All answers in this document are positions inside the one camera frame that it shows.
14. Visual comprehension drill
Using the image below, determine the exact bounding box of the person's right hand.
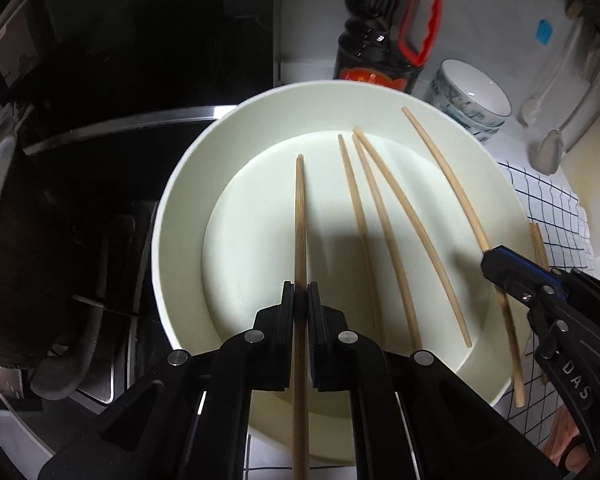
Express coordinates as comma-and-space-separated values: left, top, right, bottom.
545, 404, 587, 477

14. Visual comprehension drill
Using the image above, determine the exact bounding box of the white black-checked cloth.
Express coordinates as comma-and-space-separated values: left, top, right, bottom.
245, 160, 595, 480

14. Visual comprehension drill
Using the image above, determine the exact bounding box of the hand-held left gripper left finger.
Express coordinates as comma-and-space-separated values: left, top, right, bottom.
37, 280, 297, 480

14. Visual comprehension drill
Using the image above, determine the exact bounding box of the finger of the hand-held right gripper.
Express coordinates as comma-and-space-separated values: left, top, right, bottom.
482, 244, 563, 287
481, 260, 552, 311

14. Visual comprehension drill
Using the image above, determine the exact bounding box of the single wooden chopstick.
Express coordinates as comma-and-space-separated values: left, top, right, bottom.
354, 127, 473, 348
352, 132, 422, 352
401, 106, 526, 408
291, 155, 311, 480
337, 134, 387, 348

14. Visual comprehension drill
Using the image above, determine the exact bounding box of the pile of wooden chopsticks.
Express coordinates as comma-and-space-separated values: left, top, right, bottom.
529, 222, 551, 273

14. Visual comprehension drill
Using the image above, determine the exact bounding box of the white blue-patterned bowl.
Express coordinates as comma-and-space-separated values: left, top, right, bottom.
432, 59, 512, 123
430, 80, 509, 133
450, 110, 502, 144

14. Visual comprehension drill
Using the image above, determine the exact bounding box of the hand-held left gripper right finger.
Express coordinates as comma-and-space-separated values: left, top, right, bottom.
306, 281, 563, 480

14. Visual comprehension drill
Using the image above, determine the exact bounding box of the dark metal wok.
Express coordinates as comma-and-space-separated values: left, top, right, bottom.
0, 125, 108, 403

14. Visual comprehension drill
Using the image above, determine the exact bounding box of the black gas stove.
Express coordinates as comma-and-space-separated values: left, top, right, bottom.
0, 104, 241, 461

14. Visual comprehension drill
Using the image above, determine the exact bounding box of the white round basin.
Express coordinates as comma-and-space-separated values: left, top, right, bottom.
150, 79, 531, 466

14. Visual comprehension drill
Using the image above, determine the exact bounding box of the dark soy sauce bottle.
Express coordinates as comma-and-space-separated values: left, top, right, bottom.
332, 0, 443, 96

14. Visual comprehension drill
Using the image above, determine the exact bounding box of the white dish brush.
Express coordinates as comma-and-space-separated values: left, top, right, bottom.
519, 0, 586, 127

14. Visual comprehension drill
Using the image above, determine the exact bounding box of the metal spatula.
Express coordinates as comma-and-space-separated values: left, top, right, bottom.
530, 40, 600, 175

